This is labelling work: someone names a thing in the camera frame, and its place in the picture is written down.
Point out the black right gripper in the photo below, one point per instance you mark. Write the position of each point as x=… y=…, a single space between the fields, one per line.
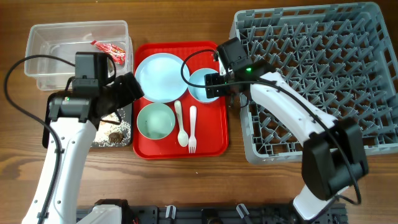
x=213 y=86

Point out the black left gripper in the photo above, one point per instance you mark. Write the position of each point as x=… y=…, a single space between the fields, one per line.
x=131 y=90

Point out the light blue bowl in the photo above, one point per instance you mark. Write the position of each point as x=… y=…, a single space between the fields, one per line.
x=198 y=78

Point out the mint green bowl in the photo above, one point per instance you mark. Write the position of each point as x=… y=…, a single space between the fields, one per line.
x=155 y=121

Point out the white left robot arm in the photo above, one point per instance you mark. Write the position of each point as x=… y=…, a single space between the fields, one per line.
x=73 y=119

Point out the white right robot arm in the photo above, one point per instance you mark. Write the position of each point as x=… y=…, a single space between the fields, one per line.
x=333 y=156

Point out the black food waste tray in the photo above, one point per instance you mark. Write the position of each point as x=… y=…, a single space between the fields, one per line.
x=113 y=118

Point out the clear plastic waste bin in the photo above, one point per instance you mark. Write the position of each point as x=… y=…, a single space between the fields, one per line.
x=64 y=40

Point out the grey plastic dishwasher rack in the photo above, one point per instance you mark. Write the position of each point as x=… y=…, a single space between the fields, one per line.
x=338 y=56

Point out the red snack wrapper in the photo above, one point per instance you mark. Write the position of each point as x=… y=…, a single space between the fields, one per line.
x=118 y=54

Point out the light blue plate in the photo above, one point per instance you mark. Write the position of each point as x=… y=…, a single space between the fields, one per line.
x=159 y=76

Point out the spilled white rice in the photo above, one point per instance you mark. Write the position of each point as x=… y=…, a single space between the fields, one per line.
x=101 y=138

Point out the brown food scrap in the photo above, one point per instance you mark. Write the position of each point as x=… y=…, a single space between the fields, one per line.
x=116 y=137

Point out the red plastic tray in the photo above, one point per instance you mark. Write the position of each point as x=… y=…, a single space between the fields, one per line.
x=211 y=129

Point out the white plastic fork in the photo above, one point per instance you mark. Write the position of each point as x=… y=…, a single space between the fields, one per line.
x=192 y=141

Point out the white plastic spoon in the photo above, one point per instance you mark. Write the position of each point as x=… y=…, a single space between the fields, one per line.
x=182 y=136

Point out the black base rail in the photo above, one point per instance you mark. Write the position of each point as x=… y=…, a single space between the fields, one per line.
x=270 y=213

